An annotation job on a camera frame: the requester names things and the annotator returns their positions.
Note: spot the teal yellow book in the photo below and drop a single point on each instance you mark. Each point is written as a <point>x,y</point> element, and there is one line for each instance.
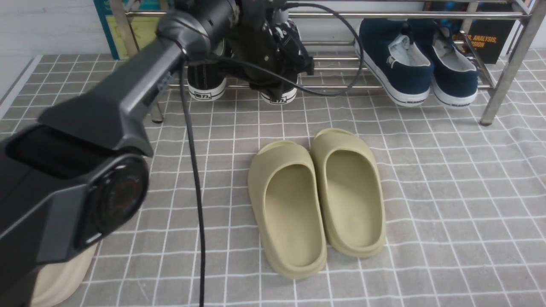
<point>140,30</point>

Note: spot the olive green slide left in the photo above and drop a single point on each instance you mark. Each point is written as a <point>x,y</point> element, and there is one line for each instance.
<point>282,186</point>

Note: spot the olive green slide right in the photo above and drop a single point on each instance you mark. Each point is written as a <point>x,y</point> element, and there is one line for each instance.
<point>350,193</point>

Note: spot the navy sneaker left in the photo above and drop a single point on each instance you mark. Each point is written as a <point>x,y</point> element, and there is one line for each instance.
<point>391,54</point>

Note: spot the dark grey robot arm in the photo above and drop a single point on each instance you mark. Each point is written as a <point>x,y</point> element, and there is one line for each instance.
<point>80,172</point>

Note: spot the navy sneaker right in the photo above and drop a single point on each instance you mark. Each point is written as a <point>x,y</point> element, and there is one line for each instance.
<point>455,78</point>

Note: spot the olive green slide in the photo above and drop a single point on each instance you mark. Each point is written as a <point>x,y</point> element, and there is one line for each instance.
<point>282,186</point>
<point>350,193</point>

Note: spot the black book orange text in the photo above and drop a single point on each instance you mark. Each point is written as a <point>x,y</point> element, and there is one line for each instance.
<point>488,37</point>

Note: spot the cream slide inner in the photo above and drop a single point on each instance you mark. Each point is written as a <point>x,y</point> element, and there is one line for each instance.
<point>57,282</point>

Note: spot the silver metal shoe rack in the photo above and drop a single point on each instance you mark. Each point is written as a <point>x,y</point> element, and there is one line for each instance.
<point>530,18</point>

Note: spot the grey checkered floor mat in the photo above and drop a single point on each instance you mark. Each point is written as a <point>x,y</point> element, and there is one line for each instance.
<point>464,204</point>

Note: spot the black canvas sneaker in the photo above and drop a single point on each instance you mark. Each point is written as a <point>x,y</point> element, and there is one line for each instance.
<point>207,81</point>
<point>292,58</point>

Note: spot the navy sneaker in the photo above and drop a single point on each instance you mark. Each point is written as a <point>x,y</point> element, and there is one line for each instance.
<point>391,54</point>
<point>455,78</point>

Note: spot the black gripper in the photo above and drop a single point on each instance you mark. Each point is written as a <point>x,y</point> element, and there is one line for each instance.
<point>252,45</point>

